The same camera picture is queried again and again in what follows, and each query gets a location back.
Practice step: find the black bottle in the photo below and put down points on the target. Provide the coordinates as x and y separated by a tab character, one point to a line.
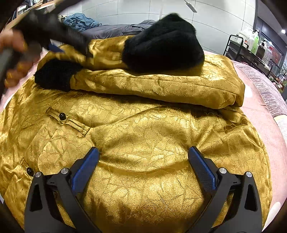
260	51

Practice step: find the green bottle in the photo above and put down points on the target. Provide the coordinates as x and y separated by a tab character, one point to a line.
255	42

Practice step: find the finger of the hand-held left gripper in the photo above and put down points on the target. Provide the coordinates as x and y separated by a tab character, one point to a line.
56	48

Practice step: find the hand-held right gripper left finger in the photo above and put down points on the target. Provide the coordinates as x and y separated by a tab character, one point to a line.
86	165

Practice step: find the white bottle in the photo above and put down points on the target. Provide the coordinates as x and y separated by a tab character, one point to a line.
243	37

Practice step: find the person's left hand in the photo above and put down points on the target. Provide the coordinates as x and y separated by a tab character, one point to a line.
22	60

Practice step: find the dark grey duvet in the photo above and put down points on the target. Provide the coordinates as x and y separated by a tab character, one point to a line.
107	31

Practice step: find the black metal rack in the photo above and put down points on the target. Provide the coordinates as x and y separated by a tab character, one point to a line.
251	57

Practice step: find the white ceiling light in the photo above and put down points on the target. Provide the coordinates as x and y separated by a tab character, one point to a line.
190	5

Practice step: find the blue jacket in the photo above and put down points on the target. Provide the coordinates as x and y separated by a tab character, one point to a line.
78	21

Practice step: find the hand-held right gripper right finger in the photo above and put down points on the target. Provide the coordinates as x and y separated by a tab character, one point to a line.
201	167

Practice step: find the pink polka dot blanket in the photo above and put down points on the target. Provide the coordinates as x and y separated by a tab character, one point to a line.
257	112

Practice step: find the gold coat with black fur cuffs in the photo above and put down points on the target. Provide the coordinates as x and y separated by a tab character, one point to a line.
143	125

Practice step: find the grey pink striped blanket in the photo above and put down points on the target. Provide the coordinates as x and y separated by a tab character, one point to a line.
264	89

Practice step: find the wooden shelf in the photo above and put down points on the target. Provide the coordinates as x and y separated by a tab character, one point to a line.
15	22

